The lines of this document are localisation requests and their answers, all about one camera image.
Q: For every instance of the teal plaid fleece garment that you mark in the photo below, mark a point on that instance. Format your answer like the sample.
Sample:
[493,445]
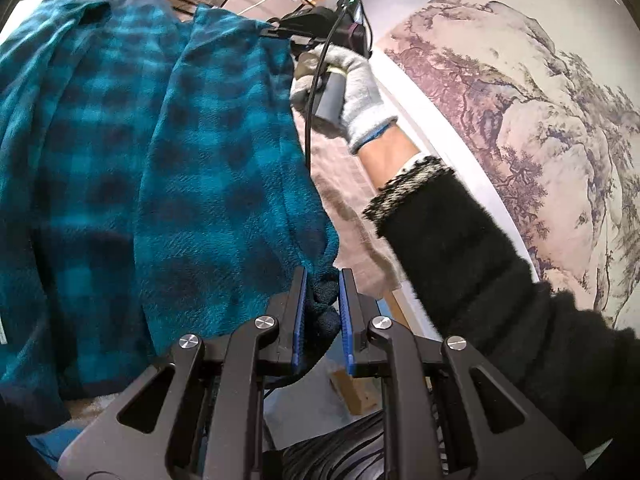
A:
[152,185]

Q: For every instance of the right hand in white glove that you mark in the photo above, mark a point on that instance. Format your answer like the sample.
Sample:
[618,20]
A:
[364,116]

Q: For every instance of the beige checked bed sheet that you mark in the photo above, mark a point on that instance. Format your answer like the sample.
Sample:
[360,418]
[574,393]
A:
[345,191]

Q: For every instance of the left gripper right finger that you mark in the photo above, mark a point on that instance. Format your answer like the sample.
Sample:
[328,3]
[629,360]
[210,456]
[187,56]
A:
[362,358]

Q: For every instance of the right forearm in black sleeve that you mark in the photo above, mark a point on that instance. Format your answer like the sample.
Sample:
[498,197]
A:
[580,372]

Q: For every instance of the small wooden block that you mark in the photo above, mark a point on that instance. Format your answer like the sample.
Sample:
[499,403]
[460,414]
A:
[361,396]

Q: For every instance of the landscape painting wall hanging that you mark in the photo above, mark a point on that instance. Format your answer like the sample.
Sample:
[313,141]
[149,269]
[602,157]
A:
[543,97]

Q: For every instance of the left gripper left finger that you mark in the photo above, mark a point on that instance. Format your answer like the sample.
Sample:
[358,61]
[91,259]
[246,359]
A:
[284,356]

